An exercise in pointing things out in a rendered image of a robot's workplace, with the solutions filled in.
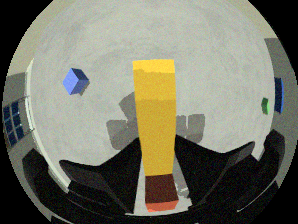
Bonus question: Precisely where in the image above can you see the yellow bar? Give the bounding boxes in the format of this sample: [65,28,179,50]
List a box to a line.
[133,59,178,212]

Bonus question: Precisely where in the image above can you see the small green block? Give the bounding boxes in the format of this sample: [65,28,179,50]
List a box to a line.
[262,97,270,116]

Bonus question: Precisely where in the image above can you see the blue cube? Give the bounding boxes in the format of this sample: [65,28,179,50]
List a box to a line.
[63,68,89,95]

